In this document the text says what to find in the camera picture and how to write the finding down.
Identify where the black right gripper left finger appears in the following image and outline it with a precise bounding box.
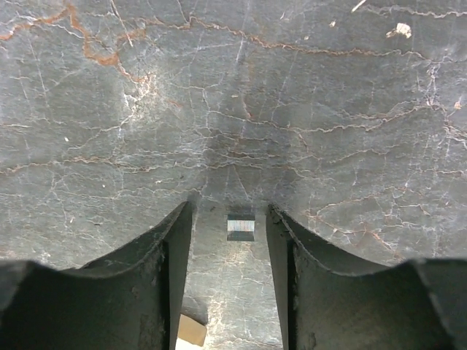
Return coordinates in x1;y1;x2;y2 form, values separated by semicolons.
1;202;193;349

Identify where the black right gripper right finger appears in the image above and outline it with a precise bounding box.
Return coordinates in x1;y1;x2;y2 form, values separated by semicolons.
266;205;466;349

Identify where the small staple strip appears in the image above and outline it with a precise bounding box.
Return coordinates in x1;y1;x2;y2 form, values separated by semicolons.
227;214;255;241

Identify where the staple box with red label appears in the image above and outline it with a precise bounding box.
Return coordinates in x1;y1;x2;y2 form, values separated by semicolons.
176;314;207;349

